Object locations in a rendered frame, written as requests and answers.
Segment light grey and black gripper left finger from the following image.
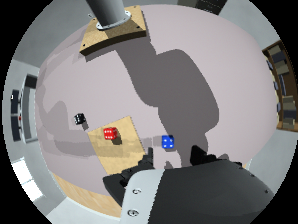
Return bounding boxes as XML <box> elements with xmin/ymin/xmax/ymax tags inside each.
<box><xmin>102</xmin><ymin>147</ymin><xmax>155</xmax><ymax>208</ymax></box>

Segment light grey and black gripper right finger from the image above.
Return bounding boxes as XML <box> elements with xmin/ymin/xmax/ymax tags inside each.
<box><xmin>190</xmin><ymin>145</ymin><xmax>242</xmax><ymax>166</ymax></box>

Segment blue die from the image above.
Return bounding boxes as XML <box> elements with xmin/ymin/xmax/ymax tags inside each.
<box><xmin>162</xmin><ymin>135</ymin><xmax>174</xmax><ymax>148</ymax></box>

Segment tan square mat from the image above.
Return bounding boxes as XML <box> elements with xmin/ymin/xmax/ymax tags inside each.
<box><xmin>88</xmin><ymin>116</ymin><xmax>146</xmax><ymax>175</ymax></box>

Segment red die with white pips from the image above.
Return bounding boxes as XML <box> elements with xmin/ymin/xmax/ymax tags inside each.
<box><xmin>104</xmin><ymin>127</ymin><xmax>118</xmax><ymax>140</ymax></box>

